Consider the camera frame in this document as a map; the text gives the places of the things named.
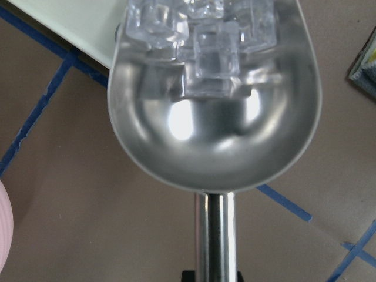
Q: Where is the pink bowl of ice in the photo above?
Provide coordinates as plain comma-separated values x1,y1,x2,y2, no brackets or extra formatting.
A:
0,182,14,271

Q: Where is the steel ice scoop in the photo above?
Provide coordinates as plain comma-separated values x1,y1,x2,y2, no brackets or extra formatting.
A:
108,1,322,281

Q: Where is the cream serving tray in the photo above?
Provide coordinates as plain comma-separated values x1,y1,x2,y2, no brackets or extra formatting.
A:
9,0,127,69

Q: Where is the grey folded cloth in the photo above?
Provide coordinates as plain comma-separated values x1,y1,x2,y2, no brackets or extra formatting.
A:
348,28,375,100

